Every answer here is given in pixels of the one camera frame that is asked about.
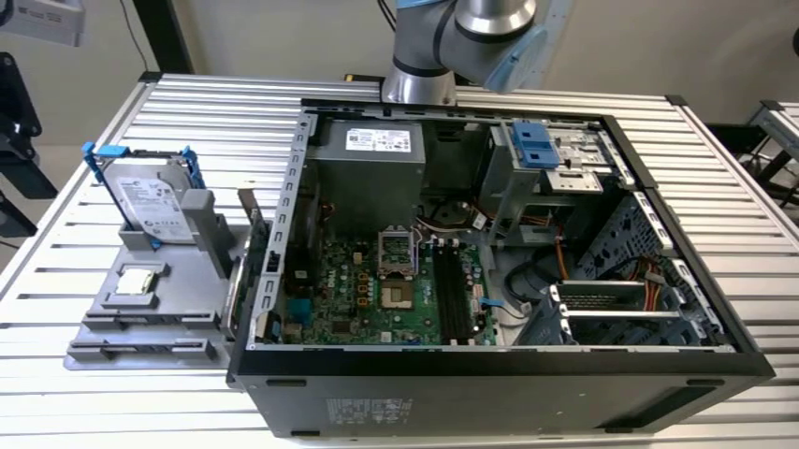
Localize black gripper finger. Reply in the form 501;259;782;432
0;199;39;238
0;150;60;197

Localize green RAM stick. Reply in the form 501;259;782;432
71;344;211;356
84;317;220;328

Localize black RAM slot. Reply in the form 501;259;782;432
433;239;452;343
447;239;468;343
439;239;459;343

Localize grey box with label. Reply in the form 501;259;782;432
0;0;87;48

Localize hard disk in blue carrier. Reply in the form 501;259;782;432
83;142;204;245

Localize silver CPU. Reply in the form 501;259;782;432
117;268;157;294

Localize black pole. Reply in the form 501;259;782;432
133;0;195;75

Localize grey parts rack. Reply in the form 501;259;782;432
61;189;251;371

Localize graphics card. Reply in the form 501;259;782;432
227;186;276;340

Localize green motherboard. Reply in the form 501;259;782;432
277;231;500;347

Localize grey power supply unit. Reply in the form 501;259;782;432
308;119;429;235

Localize metal socket cover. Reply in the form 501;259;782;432
377;228;419;277

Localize CPU socket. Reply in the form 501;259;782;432
380;279;419;310

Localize silver drive cage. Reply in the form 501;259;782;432
479;119;616;247

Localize black PC case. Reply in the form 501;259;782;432
224;95;776;440

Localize blue plastic drive latch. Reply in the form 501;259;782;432
509;120;557;169

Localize metal disk bay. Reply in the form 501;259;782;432
516;280;707;347

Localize metal slat side table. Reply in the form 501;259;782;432
742;100;799;207

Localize locking lever wire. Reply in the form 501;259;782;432
408;231;425;278

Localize power supply wire bundle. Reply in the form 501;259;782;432
416;200;495;233

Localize black plastic duct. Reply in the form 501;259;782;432
429;122;483;188

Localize blue plug data wire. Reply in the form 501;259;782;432
477;294;532;313

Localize thick black cable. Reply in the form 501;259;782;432
503;261;555;308

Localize orange yellow power wires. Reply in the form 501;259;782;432
492;210;555;228

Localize orange flat wire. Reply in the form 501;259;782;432
552;210;571;282

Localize coloured disk power wires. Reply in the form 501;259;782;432
634;259;670;312

